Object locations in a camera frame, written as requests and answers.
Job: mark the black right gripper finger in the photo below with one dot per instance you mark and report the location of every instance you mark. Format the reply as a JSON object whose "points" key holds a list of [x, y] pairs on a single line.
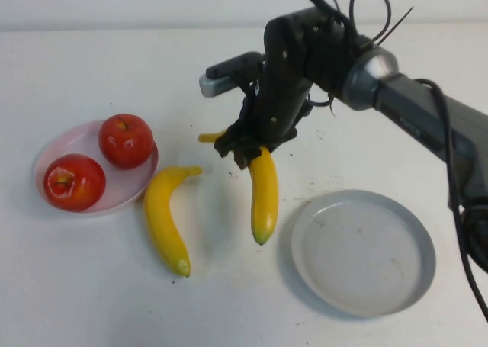
{"points": [[246, 156], [228, 141]]}

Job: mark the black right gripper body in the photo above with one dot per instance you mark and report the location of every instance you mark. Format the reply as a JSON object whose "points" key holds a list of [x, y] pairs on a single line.
{"points": [[282, 87]]}

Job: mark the yellow plastic banana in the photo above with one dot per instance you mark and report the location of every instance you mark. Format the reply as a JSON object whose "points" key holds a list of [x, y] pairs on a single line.
{"points": [[164, 225], [265, 194]]}

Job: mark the red plastic apple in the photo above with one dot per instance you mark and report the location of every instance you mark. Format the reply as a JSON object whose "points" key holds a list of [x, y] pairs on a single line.
{"points": [[126, 141], [74, 183]]}

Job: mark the pink round plate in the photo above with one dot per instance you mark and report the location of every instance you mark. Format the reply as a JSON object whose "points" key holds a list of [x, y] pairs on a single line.
{"points": [[126, 187]]}

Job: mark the grey round plate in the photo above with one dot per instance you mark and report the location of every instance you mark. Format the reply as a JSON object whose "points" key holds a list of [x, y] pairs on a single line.
{"points": [[362, 251]]}

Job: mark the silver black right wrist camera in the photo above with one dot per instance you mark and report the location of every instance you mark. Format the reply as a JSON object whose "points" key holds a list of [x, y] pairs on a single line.
{"points": [[225, 76]]}

